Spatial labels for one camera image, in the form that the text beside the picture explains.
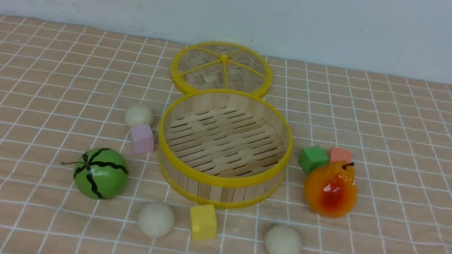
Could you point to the pink cube block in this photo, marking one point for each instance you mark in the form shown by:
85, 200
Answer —
142, 139

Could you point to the green toy watermelon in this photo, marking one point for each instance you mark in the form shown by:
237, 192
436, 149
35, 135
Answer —
100, 173

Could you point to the white bun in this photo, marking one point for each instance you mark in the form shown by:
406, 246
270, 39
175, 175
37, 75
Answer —
156, 219
283, 239
138, 115

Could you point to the green cube block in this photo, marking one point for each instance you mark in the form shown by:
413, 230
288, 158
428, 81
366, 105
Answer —
311, 158

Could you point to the bamboo steamer lid yellow rim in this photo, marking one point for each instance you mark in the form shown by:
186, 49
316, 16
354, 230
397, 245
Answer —
220, 65

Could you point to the orange checked tablecloth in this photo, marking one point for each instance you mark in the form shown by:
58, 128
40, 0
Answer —
64, 90

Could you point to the orange toy pear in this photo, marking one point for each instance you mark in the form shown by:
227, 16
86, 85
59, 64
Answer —
331, 190

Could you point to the bamboo steamer tray yellow rims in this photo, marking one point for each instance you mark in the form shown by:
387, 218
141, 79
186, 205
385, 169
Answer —
224, 147

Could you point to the salmon orange cube block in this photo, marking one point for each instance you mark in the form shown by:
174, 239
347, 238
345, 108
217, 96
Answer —
339, 154

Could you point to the yellow cube block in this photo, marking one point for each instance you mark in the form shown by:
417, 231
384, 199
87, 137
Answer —
203, 222

